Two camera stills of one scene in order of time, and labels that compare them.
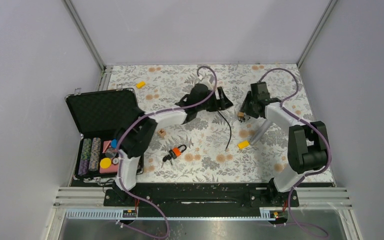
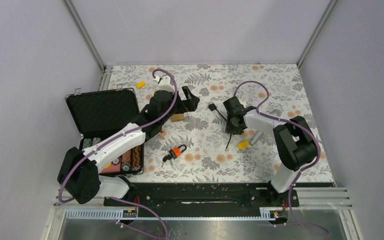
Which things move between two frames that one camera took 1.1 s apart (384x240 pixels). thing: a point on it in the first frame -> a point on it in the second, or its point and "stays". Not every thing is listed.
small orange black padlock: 173,153 stays
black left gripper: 220,104 -> 189,105
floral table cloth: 247,142 stays
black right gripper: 244,107 -> 229,129
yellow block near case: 140,84 stays
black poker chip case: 99,116 stays
